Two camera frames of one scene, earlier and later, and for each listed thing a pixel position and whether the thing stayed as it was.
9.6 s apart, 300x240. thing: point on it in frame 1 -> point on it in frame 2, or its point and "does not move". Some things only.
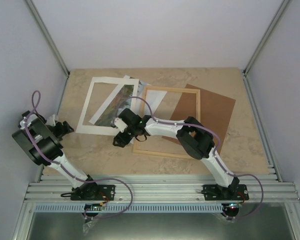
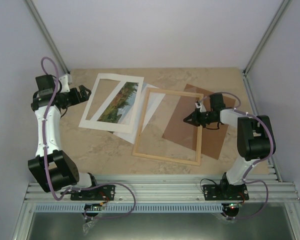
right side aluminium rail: x=270 y=156 does not move
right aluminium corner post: x=284 y=5 does not move
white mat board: x=105 y=130 -> x=111 y=126
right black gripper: x=121 y=138 -> x=196 y=120
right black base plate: x=214 y=192 does not move
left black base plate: x=105 y=192 does not move
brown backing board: x=215 y=111 does not move
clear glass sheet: x=149 y=97 -> x=166 y=116
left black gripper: x=61 y=132 -> x=77 y=99
